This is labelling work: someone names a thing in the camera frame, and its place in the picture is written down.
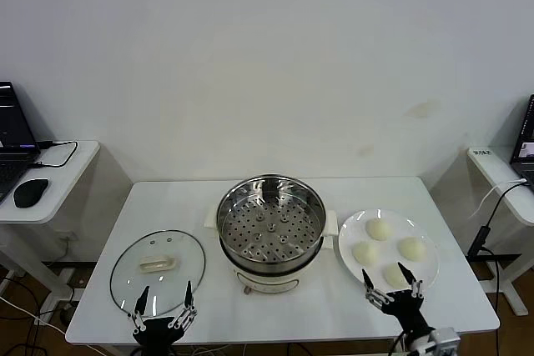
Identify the round glass pot lid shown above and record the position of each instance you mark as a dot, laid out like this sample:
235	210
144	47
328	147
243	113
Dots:
129	272

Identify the steel steamer basket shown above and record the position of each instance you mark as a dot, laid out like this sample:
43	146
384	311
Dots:
271	222

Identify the white wall socket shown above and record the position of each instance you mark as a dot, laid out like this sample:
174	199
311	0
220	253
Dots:
68	236

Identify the white round plate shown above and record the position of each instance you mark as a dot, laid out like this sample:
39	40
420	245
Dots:
354	229

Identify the small printed table label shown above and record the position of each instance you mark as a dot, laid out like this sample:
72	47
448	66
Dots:
482	151

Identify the white side table with label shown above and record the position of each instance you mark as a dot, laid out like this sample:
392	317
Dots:
496	166

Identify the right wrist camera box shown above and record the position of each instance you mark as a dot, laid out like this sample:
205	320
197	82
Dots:
445	339

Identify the white electric cooker base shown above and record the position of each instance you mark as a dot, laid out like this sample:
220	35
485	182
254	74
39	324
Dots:
271	279

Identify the white steamed baozi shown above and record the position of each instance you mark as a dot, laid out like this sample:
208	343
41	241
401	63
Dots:
412	248
393	276
365	252
379	229

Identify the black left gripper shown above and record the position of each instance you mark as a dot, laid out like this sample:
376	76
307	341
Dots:
158	331

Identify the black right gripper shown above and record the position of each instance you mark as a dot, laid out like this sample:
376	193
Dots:
406	310

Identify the black computer mouse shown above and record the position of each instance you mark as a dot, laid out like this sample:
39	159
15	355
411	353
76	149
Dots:
30	192

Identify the black laptop with mouse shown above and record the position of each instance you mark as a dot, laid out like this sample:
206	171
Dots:
12	122

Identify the black laptop without mouse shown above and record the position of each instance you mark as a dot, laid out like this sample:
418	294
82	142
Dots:
526	151

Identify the white side table with mouse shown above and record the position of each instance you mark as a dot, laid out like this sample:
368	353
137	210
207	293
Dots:
71	181

